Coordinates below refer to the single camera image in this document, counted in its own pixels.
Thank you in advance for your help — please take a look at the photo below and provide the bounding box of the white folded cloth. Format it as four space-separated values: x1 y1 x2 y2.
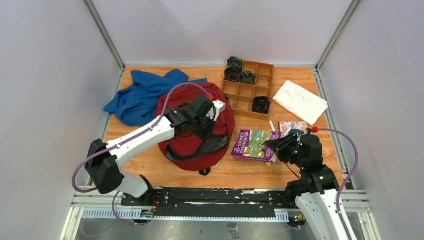
272 80 329 126

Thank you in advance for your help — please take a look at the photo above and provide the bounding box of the rolled dark tie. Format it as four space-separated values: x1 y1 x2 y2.
224 66 242 83

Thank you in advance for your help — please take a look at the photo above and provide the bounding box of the rolled green tie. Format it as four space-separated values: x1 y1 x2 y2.
240 70 256 85

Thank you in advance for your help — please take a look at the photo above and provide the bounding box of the blue capped white marker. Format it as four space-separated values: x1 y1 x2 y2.
269 120 276 132

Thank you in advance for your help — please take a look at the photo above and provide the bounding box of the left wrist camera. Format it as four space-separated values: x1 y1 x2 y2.
206 100 226 122

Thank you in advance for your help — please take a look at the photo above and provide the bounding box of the wooden divided tray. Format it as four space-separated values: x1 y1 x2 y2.
221 60 275 121

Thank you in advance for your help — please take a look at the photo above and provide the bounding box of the Little Women book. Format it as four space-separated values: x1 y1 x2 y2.
278 121 308 137

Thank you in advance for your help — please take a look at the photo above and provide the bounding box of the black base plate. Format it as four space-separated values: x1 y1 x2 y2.
120 187 295 219

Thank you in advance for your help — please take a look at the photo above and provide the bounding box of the blue cloth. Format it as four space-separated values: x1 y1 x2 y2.
103 69 189 127

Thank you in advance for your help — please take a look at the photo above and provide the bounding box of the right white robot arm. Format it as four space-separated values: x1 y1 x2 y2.
265 133 357 240

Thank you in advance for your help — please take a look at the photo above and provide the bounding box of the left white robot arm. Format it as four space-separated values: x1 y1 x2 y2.
85 95 226 207

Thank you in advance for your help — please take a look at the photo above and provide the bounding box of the rolled tie with orange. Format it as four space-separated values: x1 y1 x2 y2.
252 96 271 115

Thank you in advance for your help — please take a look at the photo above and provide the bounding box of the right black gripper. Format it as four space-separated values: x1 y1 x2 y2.
265 132 307 169

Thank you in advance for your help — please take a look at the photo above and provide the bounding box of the red backpack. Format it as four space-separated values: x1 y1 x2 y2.
158 82 236 176

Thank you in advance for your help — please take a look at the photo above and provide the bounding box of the purple treehouse book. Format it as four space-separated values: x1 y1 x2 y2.
230 129 283 164

